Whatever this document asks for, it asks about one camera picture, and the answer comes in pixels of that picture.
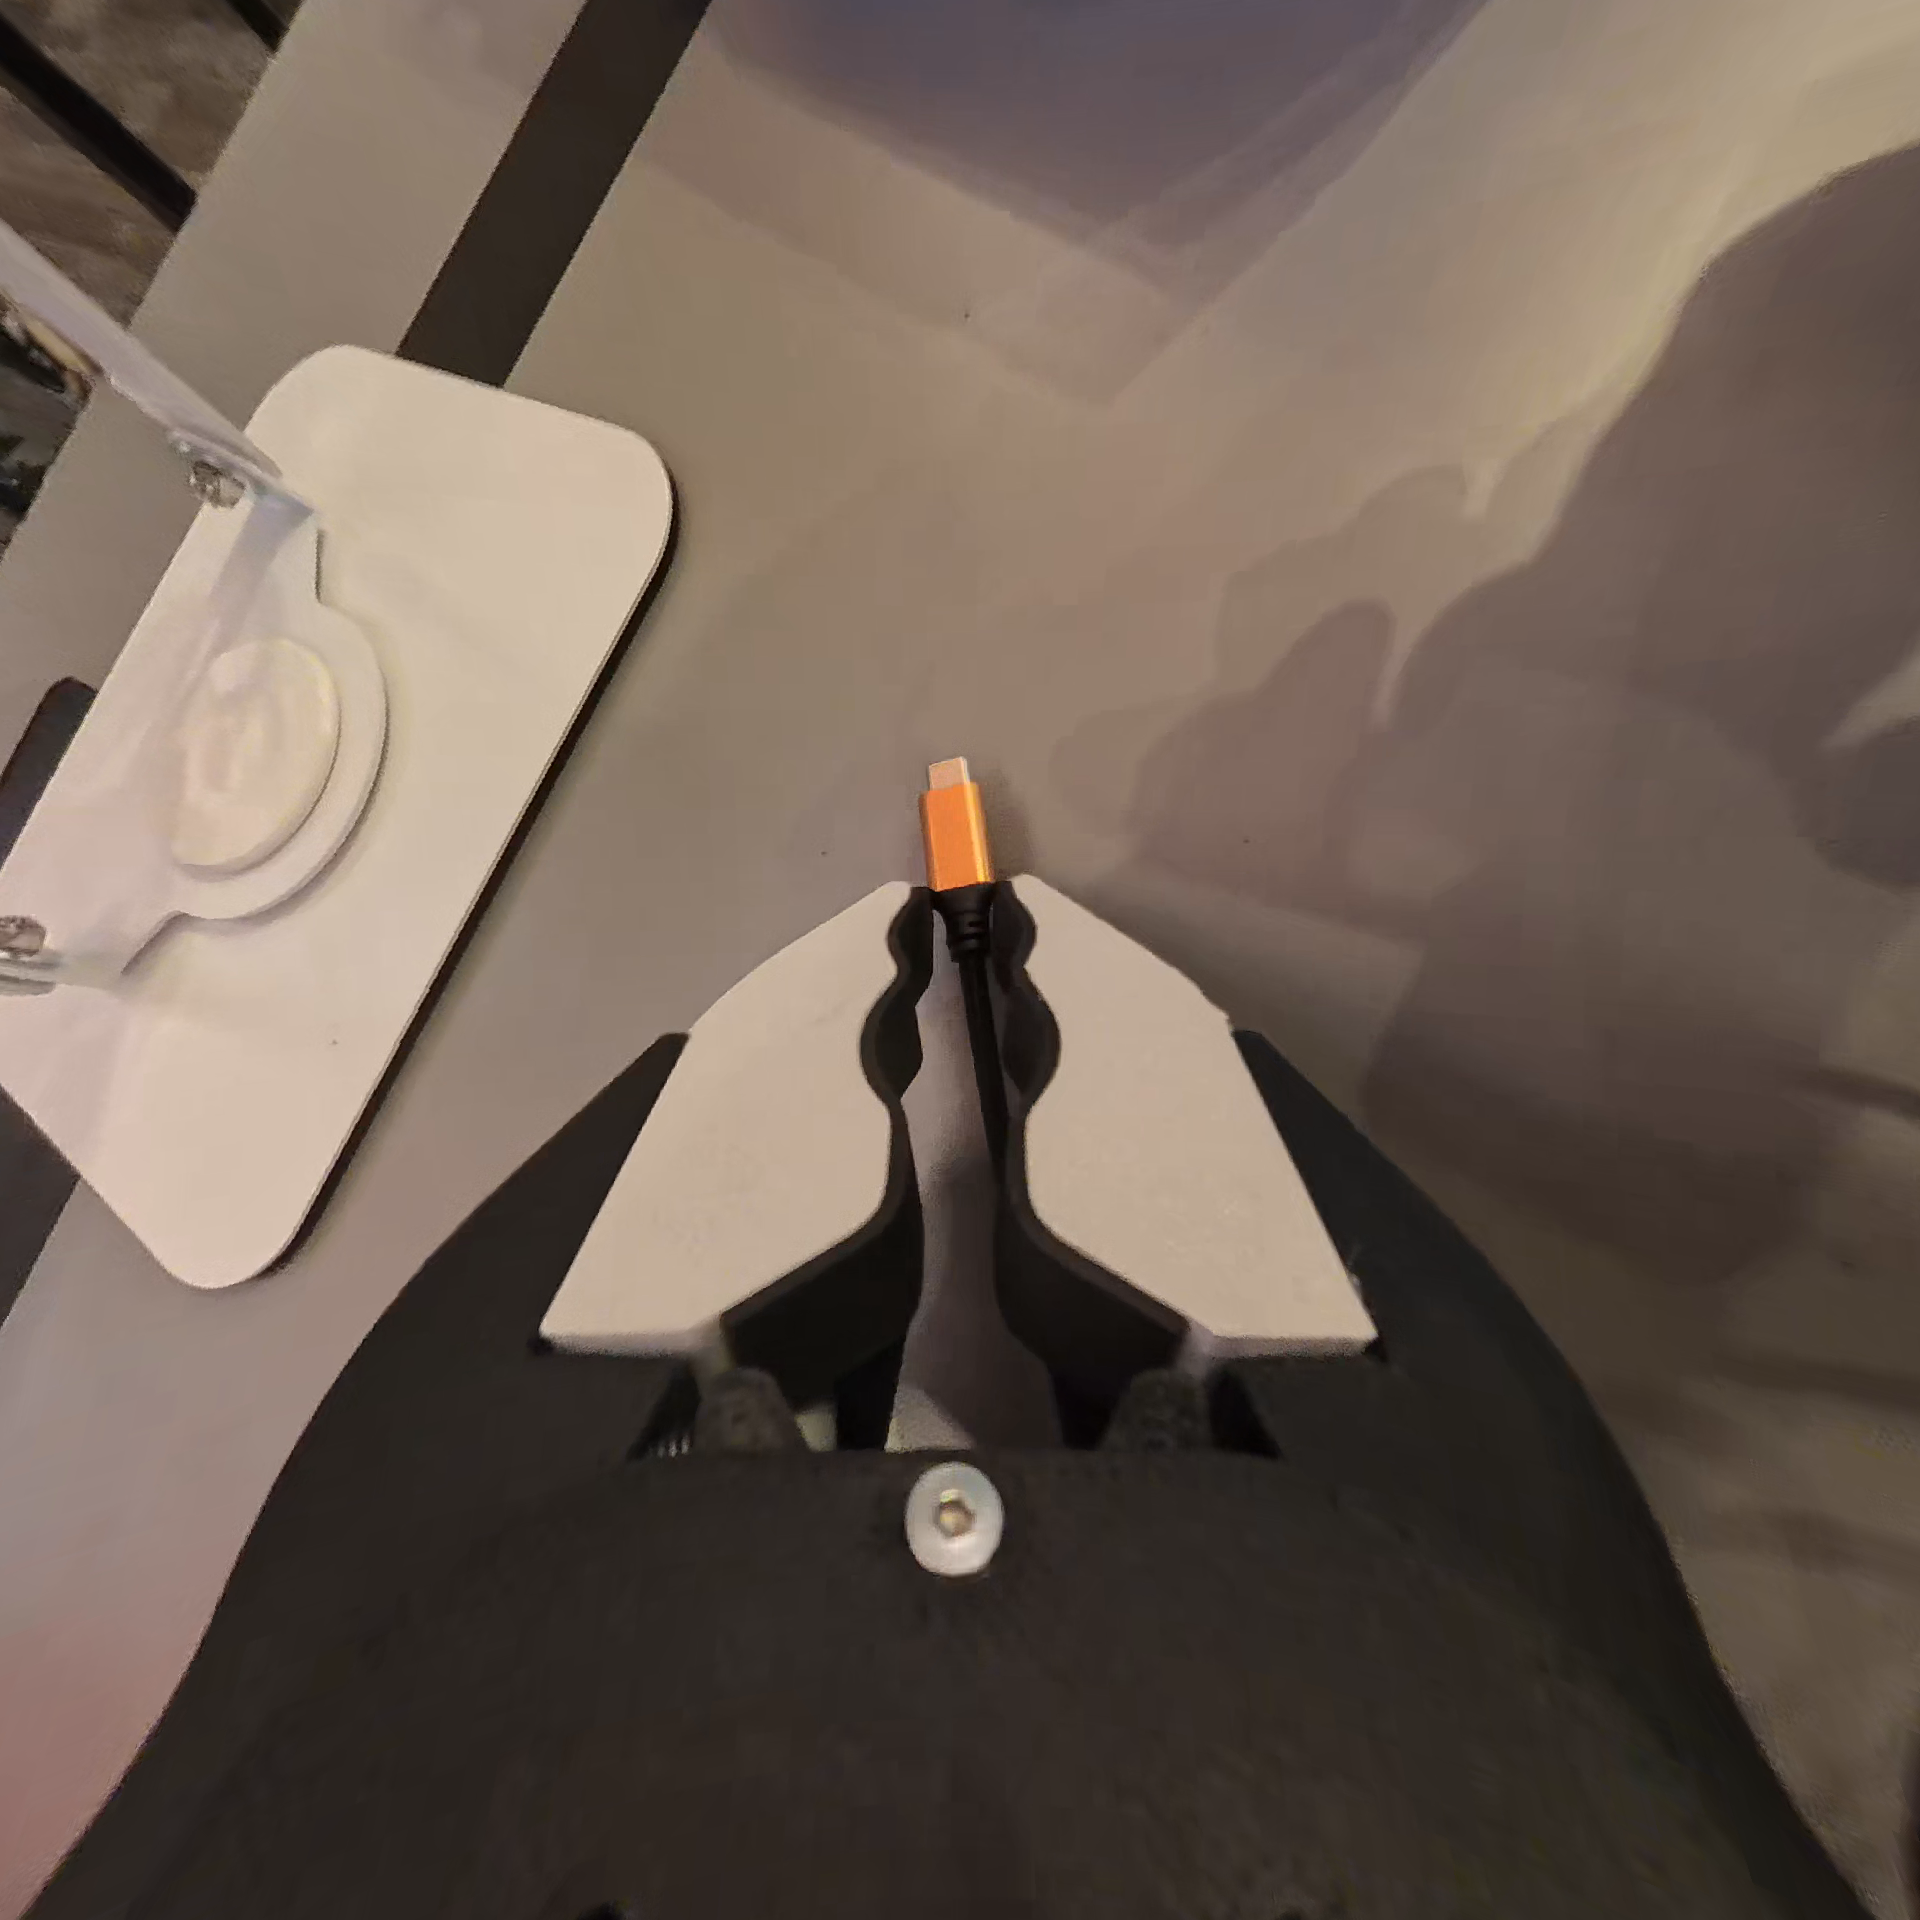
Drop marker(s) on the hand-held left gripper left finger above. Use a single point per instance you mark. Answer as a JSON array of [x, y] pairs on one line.
[[735, 1172]]

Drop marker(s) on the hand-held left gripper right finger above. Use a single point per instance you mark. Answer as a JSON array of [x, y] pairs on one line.
[[1186, 1172]]

